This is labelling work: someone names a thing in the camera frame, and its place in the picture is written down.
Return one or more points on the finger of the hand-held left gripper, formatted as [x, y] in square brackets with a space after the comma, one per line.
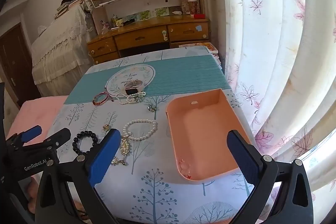
[31, 133]
[61, 136]

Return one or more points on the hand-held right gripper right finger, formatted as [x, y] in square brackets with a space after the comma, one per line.
[244, 158]

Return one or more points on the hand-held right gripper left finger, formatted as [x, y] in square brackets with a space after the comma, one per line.
[105, 155]

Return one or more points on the gold rhinestone pin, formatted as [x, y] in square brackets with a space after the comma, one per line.
[118, 161]

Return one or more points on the gold leaf brooch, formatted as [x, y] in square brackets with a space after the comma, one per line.
[124, 146]

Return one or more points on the small gold flower brooch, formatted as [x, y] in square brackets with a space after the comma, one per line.
[105, 127]

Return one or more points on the brown leather bag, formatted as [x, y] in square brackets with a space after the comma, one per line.
[199, 134]

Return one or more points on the small pink jewelry piece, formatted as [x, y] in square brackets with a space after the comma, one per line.
[183, 164]
[187, 176]

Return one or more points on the pale flower earring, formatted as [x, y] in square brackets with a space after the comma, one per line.
[154, 108]

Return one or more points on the pink blanket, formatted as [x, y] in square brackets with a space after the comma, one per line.
[39, 111]

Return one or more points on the tree print teal cloth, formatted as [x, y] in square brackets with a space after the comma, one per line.
[157, 187]

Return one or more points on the brown wooden door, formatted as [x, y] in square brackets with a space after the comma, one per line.
[13, 56]

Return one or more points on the cream lace furniture cover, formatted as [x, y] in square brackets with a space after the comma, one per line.
[57, 56]

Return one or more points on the stack of magazines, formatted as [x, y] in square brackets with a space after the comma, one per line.
[207, 47]

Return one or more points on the wooden desk with drawers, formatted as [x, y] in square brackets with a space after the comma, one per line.
[141, 39]

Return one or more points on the pile of books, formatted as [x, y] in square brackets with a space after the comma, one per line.
[67, 5]

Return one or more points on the leaf print white curtain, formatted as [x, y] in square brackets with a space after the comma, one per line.
[275, 29]

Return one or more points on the mint hanging hook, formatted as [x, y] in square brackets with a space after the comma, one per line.
[164, 35]

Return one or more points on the green photo card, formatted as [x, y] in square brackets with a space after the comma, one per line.
[161, 12]
[144, 14]

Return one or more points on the red small box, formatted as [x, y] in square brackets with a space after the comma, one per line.
[199, 16]

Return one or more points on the white small bottle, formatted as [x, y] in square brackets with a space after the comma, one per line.
[176, 13]

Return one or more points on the clear jar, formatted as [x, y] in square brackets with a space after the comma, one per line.
[194, 6]

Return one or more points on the floral cup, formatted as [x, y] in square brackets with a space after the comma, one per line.
[184, 5]

